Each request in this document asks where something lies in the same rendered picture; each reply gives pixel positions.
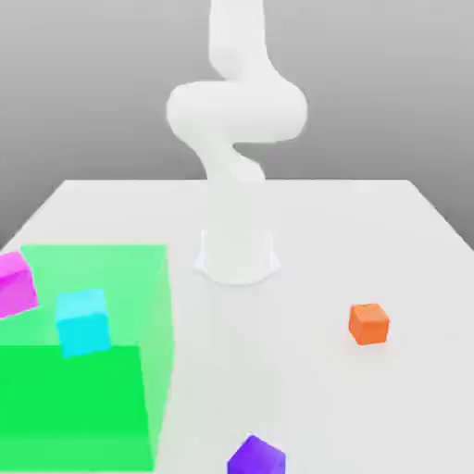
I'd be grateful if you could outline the small orange cube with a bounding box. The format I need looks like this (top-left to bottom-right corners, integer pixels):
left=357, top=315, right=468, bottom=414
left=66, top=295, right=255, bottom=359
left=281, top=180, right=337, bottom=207
left=347, top=302, right=391, bottom=346

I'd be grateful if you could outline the small cyan cube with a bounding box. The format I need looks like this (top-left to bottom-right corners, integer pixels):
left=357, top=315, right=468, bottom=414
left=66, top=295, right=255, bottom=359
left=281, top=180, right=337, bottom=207
left=55, top=288, right=112, bottom=359

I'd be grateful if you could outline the small purple cube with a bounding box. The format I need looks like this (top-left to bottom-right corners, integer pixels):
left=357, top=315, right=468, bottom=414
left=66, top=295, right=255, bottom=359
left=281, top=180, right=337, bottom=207
left=226, top=434, right=287, bottom=474

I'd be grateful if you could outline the small magenta cube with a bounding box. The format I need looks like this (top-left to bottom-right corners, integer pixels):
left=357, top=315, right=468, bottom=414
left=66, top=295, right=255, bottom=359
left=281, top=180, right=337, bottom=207
left=0, top=250, right=41, bottom=319

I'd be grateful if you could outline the large green box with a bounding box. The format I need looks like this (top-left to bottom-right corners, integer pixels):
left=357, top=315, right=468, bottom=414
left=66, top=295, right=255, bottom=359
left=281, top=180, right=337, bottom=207
left=0, top=243, right=175, bottom=473

